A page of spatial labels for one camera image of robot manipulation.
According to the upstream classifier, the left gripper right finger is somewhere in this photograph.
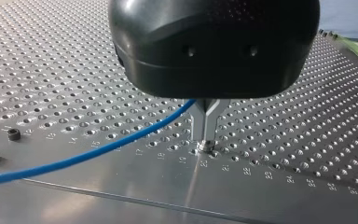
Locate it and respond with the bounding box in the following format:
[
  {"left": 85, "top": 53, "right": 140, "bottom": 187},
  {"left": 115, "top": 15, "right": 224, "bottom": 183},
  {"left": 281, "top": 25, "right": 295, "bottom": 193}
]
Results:
[{"left": 204, "top": 98, "right": 231, "bottom": 144}]

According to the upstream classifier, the metal post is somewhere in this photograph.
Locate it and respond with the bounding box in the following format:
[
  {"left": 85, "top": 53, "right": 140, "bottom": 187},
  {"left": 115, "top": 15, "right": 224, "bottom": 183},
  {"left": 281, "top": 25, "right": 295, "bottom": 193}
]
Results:
[{"left": 195, "top": 139, "right": 217, "bottom": 154}]

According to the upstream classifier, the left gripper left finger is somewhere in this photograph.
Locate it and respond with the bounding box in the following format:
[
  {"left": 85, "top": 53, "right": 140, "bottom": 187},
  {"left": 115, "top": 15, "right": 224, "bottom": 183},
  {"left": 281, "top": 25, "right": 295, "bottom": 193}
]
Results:
[{"left": 184, "top": 98, "right": 207, "bottom": 144}]

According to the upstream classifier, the blue cable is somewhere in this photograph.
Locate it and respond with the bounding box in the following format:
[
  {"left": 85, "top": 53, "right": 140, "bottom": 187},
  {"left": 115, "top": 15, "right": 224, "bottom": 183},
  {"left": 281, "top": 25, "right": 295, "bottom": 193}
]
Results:
[{"left": 0, "top": 98, "right": 198, "bottom": 188}]

